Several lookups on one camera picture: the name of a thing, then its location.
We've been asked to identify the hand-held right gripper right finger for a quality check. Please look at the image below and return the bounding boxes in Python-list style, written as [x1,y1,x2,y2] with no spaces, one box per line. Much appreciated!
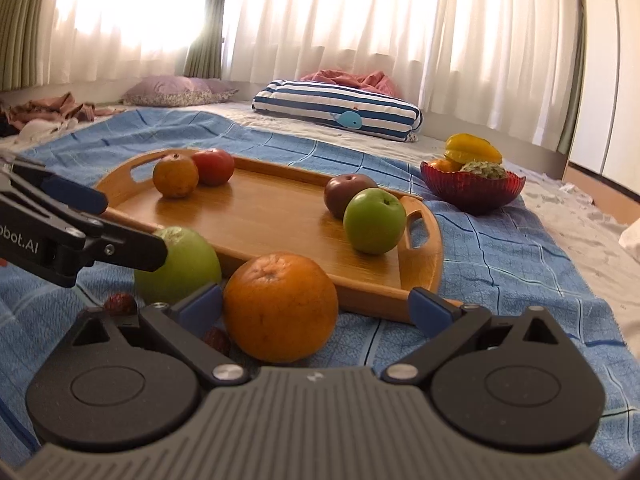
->
[382,287,565,386]

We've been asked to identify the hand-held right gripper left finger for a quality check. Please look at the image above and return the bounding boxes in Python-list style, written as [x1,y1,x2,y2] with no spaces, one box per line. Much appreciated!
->
[71,283,249,388]

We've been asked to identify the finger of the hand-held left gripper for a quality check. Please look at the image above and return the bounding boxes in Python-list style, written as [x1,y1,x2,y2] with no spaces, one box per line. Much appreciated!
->
[0,156,109,216]
[70,217,168,273]

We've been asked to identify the dried red date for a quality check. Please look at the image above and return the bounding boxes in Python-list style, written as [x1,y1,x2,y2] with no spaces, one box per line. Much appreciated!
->
[202,327,232,356]
[103,292,138,317]

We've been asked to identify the large green apple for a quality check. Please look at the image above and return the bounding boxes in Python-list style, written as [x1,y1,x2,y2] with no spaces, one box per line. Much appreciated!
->
[134,226,222,306]

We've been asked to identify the bright orange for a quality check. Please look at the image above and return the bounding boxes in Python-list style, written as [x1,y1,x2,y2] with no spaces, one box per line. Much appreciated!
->
[222,253,340,364]

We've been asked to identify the dull brownish orange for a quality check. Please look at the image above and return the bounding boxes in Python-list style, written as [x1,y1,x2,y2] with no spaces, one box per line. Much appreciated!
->
[152,152,200,199]

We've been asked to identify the small green apple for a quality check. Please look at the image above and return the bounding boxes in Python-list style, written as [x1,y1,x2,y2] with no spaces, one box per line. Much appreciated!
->
[343,188,407,256]

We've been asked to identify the wooden serving tray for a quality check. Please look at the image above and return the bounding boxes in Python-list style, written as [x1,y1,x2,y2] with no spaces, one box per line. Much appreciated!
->
[94,147,463,326]

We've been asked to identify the dark red apple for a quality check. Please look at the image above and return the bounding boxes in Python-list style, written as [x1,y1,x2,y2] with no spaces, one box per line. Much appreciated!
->
[324,174,378,220]

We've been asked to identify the white garment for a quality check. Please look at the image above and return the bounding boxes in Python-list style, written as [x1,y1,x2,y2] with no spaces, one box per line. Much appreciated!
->
[17,119,81,142]

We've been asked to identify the blue checked blanket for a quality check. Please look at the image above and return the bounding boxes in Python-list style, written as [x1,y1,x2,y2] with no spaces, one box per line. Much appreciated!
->
[0,106,640,461]

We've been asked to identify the pink crumpled clothes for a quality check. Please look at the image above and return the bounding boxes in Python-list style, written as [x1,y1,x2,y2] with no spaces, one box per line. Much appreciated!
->
[7,91,126,131]

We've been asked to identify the red glass bowl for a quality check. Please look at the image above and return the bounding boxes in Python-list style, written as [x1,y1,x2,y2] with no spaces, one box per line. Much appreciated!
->
[420,160,527,216]

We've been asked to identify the purple floral pillow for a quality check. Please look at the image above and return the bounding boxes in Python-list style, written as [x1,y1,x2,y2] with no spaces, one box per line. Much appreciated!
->
[121,76,240,107]

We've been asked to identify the green custard apple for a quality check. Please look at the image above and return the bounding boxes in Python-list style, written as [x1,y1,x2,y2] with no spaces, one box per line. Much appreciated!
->
[460,161,508,181]

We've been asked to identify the yellow starfruit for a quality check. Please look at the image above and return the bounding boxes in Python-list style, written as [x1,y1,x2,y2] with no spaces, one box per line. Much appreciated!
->
[445,133,503,166]

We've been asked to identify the white sheer curtain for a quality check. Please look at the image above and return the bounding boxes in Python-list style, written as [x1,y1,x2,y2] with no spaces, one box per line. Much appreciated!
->
[222,0,583,133]
[50,0,218,83]

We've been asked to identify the green curtain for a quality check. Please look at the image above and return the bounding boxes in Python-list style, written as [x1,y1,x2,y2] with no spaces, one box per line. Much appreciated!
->
[557,25,588,153]
[182,0,228,81]
[0,0,68,92]

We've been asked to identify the brown wooden ledge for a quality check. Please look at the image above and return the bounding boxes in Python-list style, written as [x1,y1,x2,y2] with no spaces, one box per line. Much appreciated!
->
[564,160,640,226]

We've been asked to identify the white folded cloth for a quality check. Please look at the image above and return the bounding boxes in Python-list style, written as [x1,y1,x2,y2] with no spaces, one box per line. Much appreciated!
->
[619,225,640,261]

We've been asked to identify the blue white striped pillow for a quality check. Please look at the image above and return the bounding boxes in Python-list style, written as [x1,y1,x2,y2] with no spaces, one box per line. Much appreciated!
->
[251,79,424,143]

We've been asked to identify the pink crumpled blanket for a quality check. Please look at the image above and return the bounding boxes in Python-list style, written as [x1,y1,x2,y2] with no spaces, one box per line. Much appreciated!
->
[300,69,403,98]

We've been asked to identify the white wardrobe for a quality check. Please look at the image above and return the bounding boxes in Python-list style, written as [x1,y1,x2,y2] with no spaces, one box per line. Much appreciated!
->
[567,0,640,211]

